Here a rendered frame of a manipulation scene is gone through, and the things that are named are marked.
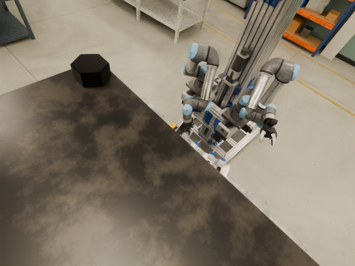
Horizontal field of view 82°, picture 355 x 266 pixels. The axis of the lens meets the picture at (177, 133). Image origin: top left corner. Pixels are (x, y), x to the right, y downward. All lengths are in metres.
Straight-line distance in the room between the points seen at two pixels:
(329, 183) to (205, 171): 3.27
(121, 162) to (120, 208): 0.10
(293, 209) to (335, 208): 0.61
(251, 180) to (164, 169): 2.56
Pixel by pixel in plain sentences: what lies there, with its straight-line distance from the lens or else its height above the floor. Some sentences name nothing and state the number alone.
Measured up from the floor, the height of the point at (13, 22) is 0.11.
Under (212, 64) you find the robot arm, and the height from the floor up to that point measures 1.52.
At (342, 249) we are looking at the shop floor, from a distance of 3.38.
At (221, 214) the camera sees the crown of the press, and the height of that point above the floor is 2.01.
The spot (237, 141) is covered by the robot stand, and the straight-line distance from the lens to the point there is 2.94.
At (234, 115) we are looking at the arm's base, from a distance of 1.96.
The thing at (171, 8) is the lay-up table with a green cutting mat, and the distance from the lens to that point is 5.49.
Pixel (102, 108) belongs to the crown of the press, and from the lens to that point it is 0.57.
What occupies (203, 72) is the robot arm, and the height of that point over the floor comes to 1.25.
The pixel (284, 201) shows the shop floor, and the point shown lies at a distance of 3.11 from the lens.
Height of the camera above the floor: 2.43
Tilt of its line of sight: 54 degrees down
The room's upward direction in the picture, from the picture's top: 15 degrees clockwise
